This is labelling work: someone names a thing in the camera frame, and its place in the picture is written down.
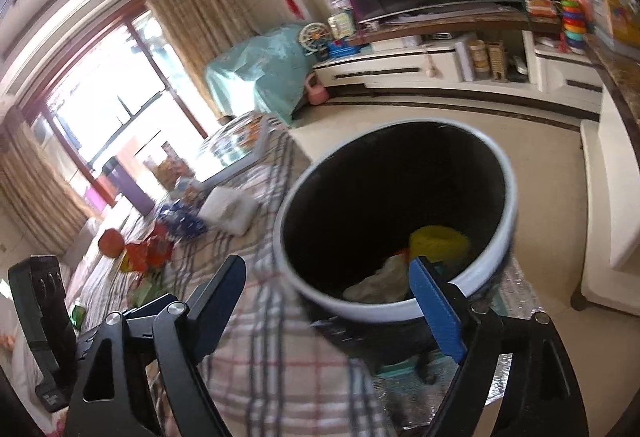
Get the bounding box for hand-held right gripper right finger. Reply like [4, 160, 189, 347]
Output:
[407, 256, 586, 437]

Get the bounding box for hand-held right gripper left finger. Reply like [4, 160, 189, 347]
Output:
[62, 255, 248, 437]

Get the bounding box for white round trash bin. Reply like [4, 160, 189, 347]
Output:
[274, 118, 519, 324]

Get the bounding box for crumpled beige paper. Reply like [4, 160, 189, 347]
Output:
[342, 254, 416, 304]

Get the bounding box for yellow plastic wrapper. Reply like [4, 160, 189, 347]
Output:
[409, 225, 472, 275]

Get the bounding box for silver foil mat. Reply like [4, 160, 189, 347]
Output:
[370, 262, 543, 437]

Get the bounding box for red white carton box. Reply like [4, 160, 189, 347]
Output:
[122, 227, 173, 273]

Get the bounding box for silver blue snack bag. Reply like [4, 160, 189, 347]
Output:
[157, 202, 208, 240]

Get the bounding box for white tissue packet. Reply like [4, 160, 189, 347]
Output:
[199, 187, 257, 235]

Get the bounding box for red apple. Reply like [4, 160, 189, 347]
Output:
[99, 228, 126, 259]

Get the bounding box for plaid blanket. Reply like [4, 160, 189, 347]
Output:
[65, 114, 396, 437]

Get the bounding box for beige checked curtain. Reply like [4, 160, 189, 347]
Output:
[139, 0, 261, 123]
[0, 110, 93, 255]

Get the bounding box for clear cookie jar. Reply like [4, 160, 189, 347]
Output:
[152, 142, 193, 190]

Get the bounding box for purple thermos bottle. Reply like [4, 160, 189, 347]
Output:
[107, 157, 156, 215]

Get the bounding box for colourful picture book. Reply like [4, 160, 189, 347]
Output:
[195, 112, 271, 185]

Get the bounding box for white cabinet marble top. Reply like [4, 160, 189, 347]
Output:
[570, 30, 640, 313]

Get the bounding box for red framed window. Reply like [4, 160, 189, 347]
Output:
[15, 0, 211, 213]

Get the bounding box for pink kettle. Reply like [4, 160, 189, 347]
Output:
[306, 73, 329, 106]

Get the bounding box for teal covered furniture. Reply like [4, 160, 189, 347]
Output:
[204, 23, 326, 128]

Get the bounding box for white television cabinet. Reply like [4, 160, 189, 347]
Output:
[312, 10, 606, 118]

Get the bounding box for beige stacked jars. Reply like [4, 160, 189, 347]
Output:
[467, 40, 491, 80]

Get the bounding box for toy ferris wheel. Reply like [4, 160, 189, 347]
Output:
[299, 21, 332, 60]

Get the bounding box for orange white toy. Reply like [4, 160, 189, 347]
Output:
[527, 0, 561, 20]

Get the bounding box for yellow children's book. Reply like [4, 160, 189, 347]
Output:
[587, 0, 640, 50]

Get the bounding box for rainbow ring stacker toy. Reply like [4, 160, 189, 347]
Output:
[559, 0, 591, 54]

